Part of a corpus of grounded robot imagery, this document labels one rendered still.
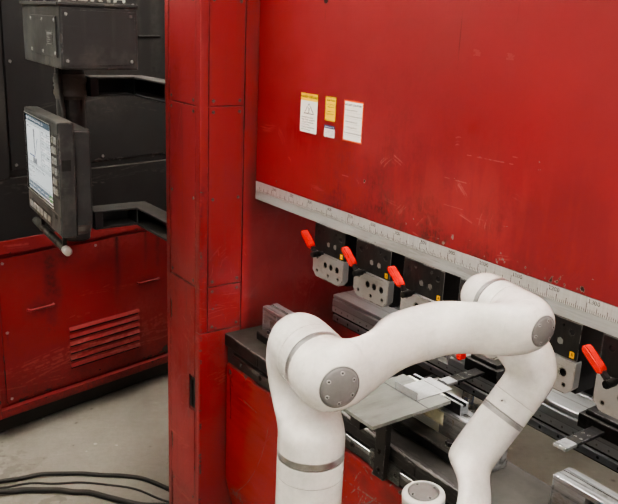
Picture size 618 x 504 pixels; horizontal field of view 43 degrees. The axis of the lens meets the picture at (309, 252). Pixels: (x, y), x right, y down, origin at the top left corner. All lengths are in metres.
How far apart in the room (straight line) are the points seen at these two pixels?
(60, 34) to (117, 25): 0.17
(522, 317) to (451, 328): 0.12
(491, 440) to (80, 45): 1.64
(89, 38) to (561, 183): 1.46
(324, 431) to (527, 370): 0.42
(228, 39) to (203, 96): 0.19
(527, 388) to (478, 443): 0.14
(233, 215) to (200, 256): 0.18
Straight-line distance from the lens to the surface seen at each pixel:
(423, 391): 2.10
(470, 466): 1.56
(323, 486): 1.40
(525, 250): 1.78
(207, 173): 2.53
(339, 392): 1.25
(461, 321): 1.40
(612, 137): 1.63
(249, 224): 2.65
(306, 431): 1.36
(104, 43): 2.51
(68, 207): 2.52
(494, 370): 2.22
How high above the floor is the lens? 1.92
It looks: 16 degrees down
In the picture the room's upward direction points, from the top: 3 degrees clockwise
